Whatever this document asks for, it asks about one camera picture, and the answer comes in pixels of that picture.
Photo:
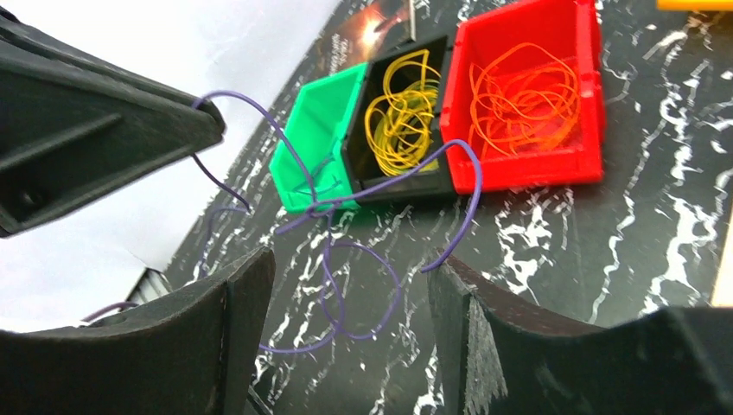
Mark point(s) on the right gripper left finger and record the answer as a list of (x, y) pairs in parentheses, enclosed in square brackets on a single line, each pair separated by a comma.
[(191, 351)]

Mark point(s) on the pink desk organizer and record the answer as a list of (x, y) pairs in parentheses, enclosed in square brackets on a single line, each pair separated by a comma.
[(722, 290)]

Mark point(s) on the black plastic bin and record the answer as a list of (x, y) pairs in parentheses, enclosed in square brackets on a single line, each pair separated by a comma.
[(361, 165)]

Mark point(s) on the orange-yellow plastic bin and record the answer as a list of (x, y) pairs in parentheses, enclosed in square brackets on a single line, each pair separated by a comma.
[(695, 5)]

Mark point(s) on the red plastic bin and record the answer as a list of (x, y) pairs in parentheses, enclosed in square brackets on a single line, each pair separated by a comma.
[(523, 100)]

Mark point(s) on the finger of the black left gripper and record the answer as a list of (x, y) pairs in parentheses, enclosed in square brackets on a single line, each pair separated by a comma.
[(75, 128)]

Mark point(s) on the dark book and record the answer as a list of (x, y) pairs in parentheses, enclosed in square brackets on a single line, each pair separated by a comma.
[(379, 27)]

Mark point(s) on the green plastic bin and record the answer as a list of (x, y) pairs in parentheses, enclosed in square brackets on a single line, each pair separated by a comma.
[(316, 129)]

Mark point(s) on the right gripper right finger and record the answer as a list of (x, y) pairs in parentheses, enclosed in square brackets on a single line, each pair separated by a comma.
[(500, 354)]

